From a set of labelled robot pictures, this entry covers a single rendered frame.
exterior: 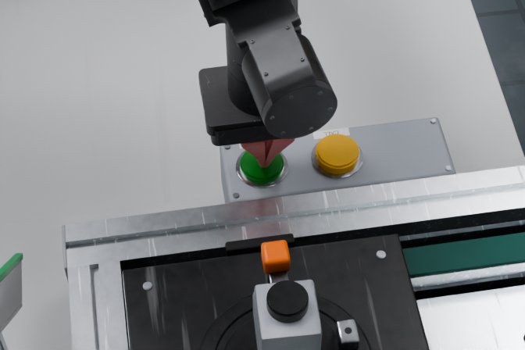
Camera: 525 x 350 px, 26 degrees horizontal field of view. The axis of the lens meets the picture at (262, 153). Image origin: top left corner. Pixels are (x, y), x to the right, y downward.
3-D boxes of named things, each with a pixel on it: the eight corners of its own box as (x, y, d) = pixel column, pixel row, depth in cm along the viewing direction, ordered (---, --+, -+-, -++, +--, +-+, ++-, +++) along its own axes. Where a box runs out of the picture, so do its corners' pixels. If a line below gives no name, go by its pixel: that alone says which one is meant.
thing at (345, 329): (335, 330, 91) (336, 320, 89) (353, 326, 91) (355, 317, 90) (340, 351, 89) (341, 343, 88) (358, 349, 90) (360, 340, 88)
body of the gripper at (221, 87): (328, 126, 95) (331, 66, 90) (208, 141, 95) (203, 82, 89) (314, 69, 99) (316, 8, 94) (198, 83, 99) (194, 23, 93)
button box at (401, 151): (220, 180, 111) (219, 141, 106) (430, 152, 113) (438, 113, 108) (230, 239, 106) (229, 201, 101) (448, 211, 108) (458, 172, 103)
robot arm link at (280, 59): (286, -99, 83) (176, -55, 83) (340, 8, 76) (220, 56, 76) (316, 8, 93) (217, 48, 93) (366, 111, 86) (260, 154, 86)
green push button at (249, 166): (237, 160, 106) (237, 148, 104) (280, 155, 106) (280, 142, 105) (243, 195, 104) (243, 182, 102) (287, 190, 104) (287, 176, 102)
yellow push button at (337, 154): (311, 148, 106) (312, 135, 105) (353, 143, 107) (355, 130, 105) (319, 183, 104) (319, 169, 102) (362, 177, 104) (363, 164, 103)
